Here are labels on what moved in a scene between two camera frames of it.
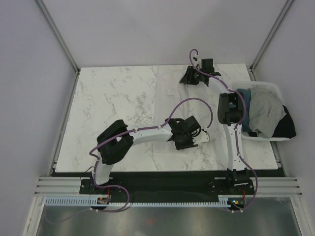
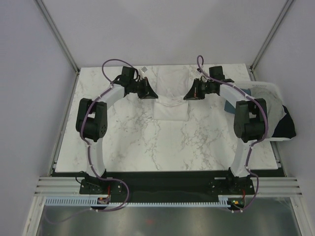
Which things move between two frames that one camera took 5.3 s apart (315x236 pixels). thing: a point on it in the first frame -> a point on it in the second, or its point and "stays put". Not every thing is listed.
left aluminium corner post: (58, 36) stays put
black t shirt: (286, 128) stays put
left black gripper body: (186, 142) -> (140, 88)
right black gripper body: (195, 76) -> (202, 88)
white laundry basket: (273, 86) stays put
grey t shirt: (266, 110) stays put
